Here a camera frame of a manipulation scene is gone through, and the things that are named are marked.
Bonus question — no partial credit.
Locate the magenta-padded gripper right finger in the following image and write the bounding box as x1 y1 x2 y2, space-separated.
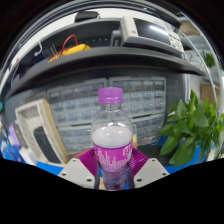
127 148 170 190

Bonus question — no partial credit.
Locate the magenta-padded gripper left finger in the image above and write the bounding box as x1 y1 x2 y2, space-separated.
57 148 100 190

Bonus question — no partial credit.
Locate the clear purple-capped water bottle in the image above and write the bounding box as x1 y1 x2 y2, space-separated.
90 87 135 191

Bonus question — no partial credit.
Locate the flat black box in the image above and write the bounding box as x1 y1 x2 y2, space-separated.
143 143 168 161

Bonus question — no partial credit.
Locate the grey small-parts drawer cabinet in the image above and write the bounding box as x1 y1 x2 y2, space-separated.
133 113 166 146
46 78 109 126
108 76 167 119
56 123 96 154

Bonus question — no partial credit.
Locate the black rounded speaker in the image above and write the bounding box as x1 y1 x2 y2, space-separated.
33 125 63 164

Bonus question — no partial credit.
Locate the small white box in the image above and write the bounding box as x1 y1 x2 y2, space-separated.
18 146 38 166

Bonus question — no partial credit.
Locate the green potted plant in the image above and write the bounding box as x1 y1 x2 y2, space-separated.
157 89 224 168

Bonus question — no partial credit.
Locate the blue translucent bag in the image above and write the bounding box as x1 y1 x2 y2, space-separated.
1 143 21 162

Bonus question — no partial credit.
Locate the beige pegboard tray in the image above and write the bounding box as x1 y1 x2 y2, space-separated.
14 98 69 165

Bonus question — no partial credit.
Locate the purple bag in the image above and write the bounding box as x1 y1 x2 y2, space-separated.
8 123 21 149

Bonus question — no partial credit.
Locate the white metal rack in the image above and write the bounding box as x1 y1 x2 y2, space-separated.
181 19 224 109

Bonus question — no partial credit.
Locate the dark grey overhead shelf unit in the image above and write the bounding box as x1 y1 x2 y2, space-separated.
0 9 218 101

